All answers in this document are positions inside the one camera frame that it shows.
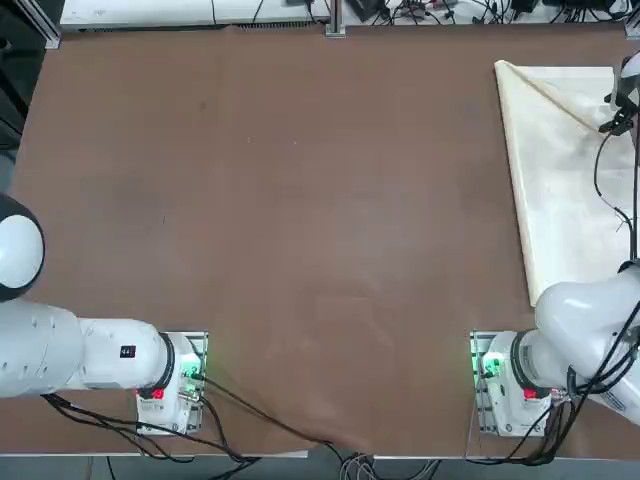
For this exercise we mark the white board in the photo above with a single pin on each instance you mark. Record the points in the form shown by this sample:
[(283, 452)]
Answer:
[(150, 10)]

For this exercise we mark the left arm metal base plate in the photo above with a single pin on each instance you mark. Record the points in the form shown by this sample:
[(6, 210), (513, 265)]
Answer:
[(200, 345)]

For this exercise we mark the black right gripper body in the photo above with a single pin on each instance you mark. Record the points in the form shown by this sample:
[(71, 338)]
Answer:
[(629, 100)]

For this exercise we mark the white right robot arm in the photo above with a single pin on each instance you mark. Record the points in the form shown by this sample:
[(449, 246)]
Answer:
[(565, 310)]

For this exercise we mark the aluminium frame post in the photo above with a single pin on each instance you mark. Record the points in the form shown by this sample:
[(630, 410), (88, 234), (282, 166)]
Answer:
[(335, 20), (634, 30), (50, 30)]

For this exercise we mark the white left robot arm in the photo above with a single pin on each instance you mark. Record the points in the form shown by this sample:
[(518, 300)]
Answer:
[(100, 355)]

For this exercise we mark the cream white tablecloth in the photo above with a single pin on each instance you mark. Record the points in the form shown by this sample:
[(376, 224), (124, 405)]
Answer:
[(555, 200)]

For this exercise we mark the black power adapter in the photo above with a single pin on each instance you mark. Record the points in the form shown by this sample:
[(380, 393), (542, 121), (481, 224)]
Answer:
[(365, 7)]

